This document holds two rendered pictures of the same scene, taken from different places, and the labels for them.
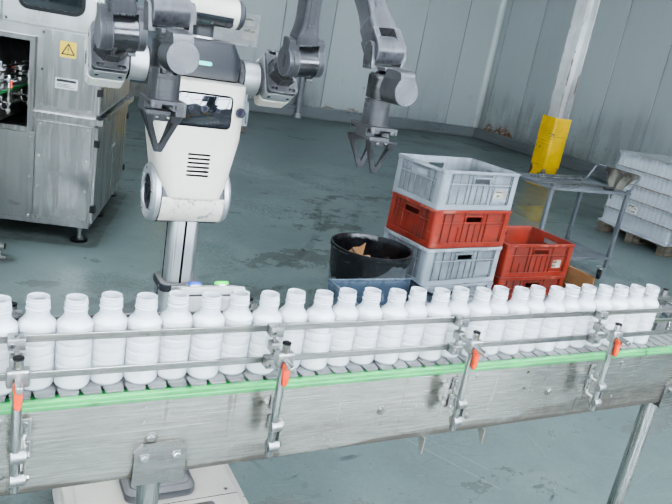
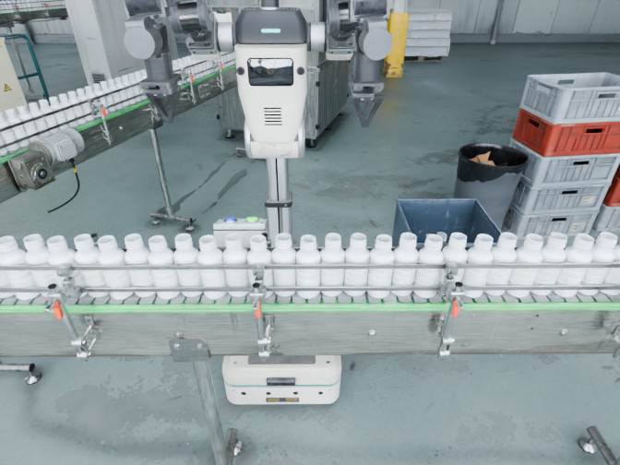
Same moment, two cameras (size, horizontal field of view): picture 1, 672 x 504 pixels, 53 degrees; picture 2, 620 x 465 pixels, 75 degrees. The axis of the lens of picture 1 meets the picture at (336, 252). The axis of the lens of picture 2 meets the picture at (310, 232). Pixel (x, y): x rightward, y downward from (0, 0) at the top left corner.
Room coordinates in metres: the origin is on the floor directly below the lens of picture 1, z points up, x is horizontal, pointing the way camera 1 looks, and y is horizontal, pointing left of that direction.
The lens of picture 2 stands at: (0.60, -0.38, 1.69)
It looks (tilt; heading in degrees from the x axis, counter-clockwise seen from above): 33 degrees down; 29
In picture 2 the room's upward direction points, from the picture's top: straight up
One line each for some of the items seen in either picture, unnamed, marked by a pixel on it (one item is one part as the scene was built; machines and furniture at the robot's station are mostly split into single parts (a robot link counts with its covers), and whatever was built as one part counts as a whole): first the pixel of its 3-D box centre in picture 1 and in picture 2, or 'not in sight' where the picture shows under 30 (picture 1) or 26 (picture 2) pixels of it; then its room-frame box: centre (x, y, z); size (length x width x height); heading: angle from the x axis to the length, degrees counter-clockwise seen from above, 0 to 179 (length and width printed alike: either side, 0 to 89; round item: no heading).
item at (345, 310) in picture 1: (341, 326); (332, 265); (1.32, -0.04, 1.08); 0.06 x 0.06 x 0.17
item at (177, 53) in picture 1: (175, 36); (145, 22); (1.22, 0.34, 1.61); 0.12 x 0.09 x 0.12; 32
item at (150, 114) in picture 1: (158, 125); (166, 101); (1.27, 0.37, 1.44); 0.07 x 0.07 x 0.09; 30
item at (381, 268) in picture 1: (361, 299); (482, 195); (3.53, -0.19, 0.32); 0.45 x 0.45 x 0.64
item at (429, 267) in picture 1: (439, 254); (559, 160); (3.89, -0.61, 0.55); 0.61 x 0.41 x 0.22; 127
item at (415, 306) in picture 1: (411, 323); (404, 264); (1.41, -0.19, 1.08); 0.06 x 0.06 x 0.17
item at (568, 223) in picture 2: not in sight; (541, 212); (3.89, -0.61, 0.11); 0.61 x 0.41 x 0.22; 126
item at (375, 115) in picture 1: (375, 115); (366, 69); (1.48, -0.03, 1.51); 0.10 x 0.07 x 0.07; 29
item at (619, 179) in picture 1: (617, 184); not in sight; (6.19, -2.41, 0.85); 0.36 x 0.12 x 0.27; 30
